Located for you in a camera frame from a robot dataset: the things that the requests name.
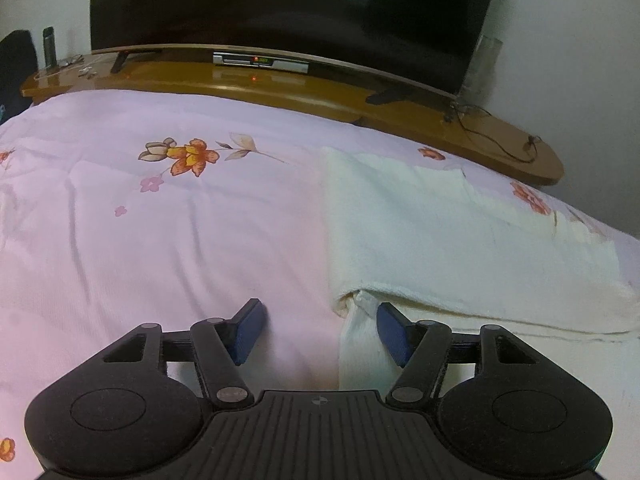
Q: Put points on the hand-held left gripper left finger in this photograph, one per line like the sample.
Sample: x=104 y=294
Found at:
x=248 y=331

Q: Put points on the pink floral bed sheet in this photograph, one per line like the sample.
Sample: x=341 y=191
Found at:
x=150 y=240

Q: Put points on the wooden television stand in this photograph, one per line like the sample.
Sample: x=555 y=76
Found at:
x=300 y=91

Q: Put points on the black chair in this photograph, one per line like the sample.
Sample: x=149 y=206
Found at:
x=15 y=75

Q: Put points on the eyeglasses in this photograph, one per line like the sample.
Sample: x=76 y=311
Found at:
x=70 y=61

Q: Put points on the black cylindrical device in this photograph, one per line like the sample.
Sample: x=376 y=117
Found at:
x=48 y=45

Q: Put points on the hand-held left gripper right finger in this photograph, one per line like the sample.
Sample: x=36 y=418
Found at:
x=392 y=334

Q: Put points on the cream white towel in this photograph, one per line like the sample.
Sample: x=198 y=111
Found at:
x=425 y=235

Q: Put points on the black television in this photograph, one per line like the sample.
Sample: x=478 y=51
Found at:
x=280 y=5

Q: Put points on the silver set-top box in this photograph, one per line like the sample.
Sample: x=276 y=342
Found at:
x=260 y=62

